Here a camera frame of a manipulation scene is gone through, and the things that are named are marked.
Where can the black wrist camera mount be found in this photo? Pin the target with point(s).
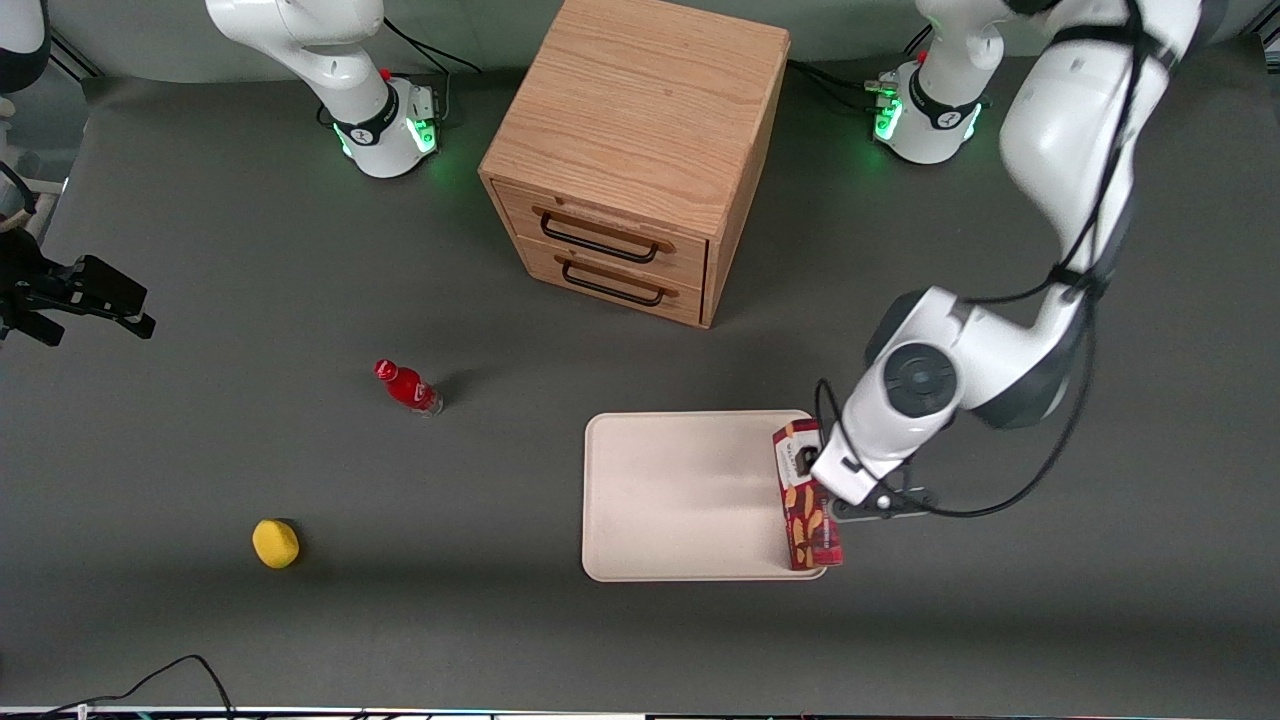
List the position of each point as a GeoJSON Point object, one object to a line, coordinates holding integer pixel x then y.
{"type": "Point", "coordinates": [890, 503]}

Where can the yellow lemon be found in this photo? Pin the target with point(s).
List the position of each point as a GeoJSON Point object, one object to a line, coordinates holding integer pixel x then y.
{"type": "Point", "coordinates": [275, 543]}

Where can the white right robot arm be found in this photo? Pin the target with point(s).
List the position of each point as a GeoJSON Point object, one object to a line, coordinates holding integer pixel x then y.
{"type": "Point", "coordinates": [300, 30]}

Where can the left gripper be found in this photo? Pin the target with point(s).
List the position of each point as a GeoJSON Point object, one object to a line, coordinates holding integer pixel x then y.
{"type": "Point", "coordinates": [803, 461]}

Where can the red cookie box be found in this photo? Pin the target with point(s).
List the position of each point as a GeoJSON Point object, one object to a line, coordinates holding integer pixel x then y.
{"type": "Point", "coordinates": [805, 535]}

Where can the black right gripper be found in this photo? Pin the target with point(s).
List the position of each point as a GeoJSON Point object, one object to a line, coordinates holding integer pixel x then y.
{"type": "Point", "coordinates": [22, 280]}

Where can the cream plastic tray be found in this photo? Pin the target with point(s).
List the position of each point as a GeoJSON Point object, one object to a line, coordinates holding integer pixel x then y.
{"type": "Point", "coordinates": [680, 500]}

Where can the red plastic bottle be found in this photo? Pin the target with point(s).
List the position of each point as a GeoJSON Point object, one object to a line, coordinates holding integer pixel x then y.
{"type": "Point", "coordinates": [405, 385]}

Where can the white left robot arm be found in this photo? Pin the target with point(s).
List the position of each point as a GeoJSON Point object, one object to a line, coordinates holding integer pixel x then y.
{"type": "Point", "coordinates": [1070, 120]}

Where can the wooden drawer cabinet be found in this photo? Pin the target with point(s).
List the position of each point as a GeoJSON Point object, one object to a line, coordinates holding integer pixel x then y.
{"type": "Point", "coordinates": [640, 110]}

